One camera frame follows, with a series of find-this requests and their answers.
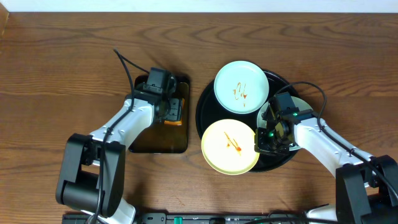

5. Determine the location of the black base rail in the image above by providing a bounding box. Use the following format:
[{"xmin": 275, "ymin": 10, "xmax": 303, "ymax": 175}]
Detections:
[{"xmin": 62, "ymin": 212, "xmax": 308, "ymax": 224}]

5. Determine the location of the light green plate rear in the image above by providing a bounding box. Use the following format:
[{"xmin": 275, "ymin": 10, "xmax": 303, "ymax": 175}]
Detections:
[{"xmin": 213, "ymin": 60, "xmax": 270, "ymax": 114}]

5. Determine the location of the black rectangular water tray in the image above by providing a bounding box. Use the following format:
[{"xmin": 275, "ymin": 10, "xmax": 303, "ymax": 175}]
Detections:
[{"xmin": 129, "ymin": 76, "xmax": 190, "ymax": 154}]

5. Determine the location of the light green plate right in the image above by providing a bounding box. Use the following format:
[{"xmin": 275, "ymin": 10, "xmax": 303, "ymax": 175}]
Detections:
[{"xmin": 256, "ymin": 95, "xmax": 313, "ymax": 152}]

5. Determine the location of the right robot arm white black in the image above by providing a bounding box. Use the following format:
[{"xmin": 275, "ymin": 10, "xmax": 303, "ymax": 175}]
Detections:
[{"xmin": 254, "ymin": 110, "xmax": 397, "ymax": 223}]

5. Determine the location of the yellow plate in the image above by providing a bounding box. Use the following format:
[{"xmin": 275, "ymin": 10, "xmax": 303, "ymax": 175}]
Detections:
[{"xmin": 201, "ymin": 119, "xmax": 259, "ymax": 175}]

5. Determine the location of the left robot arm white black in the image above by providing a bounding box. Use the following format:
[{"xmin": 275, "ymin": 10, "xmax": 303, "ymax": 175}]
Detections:
[{"xmin": 55, "ymin": 82, "xmax": 190, "ymax": 223}]

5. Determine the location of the light green plate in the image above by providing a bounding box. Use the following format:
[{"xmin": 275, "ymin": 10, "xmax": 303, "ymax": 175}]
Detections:
[
  {"xmin": 256, "ymin": 95, "xmax": 313, "ymax": 152},
  {"xmin": 213, "ymin": 60, "xmax": 270, "ymax": 114}
]

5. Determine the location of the orange green scrub sponge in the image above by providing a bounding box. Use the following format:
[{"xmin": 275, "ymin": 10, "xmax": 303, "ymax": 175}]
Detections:
[{"xmin": 163, "ymin": 98, "xmax": 185, "ymax": 126}]

